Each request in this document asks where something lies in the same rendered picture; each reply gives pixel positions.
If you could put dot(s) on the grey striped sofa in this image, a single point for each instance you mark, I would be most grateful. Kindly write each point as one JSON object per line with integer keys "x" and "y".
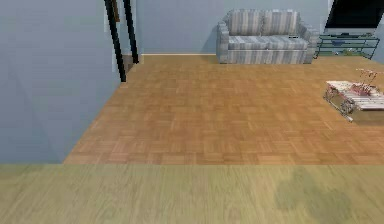
{"x": 266, "y": 43}

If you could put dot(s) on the black television set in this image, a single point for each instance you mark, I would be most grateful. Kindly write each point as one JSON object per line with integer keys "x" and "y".
{"x": 353, "y": 15}

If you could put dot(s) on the green glass television stand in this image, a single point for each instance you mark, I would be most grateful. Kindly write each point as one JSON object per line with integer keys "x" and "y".
{"x": 346, "y": 45}

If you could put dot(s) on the white slatted coffee table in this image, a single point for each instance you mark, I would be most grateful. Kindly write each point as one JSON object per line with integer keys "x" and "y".
{"x": 355, "y": 98}

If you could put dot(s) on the red object on table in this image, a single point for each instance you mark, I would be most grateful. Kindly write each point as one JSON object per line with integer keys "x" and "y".
{"x": 361, "y": 88}

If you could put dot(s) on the black door frame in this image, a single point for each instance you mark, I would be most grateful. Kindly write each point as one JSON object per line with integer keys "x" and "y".
{"x": 115, "y": 40}

